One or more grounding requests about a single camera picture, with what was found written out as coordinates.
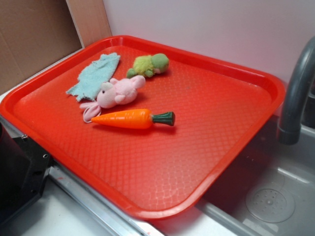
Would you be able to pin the orange plastic toy carrot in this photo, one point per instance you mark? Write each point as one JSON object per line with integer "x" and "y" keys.
{"x": 134, "y": 119}

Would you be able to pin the red plastic tray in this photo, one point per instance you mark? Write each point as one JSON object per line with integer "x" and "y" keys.
{"x": 161, "y": 171}

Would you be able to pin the pink plush bunny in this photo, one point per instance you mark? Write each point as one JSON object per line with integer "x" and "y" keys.
{"x": 113, "y": 93}

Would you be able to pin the green plush turtle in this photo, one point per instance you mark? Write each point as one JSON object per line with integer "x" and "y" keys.
{"x": 149, "y": 65}

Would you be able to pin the light blue cloth rag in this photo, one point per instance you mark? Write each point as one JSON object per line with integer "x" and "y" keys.
{"x": 93, "y": 75}

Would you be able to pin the grey toy sink basin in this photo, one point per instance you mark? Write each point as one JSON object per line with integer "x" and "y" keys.
{"x": 268, "y": 190}

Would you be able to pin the brown cardboard panel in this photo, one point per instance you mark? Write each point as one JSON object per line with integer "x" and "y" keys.
{"x": 35, "y": 34}

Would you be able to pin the grey toy faucet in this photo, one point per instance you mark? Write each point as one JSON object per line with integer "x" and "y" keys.
{"x": 299, "y": 103}

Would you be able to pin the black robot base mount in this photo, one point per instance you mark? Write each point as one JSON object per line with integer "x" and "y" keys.
{"x": 24, "y": 167}

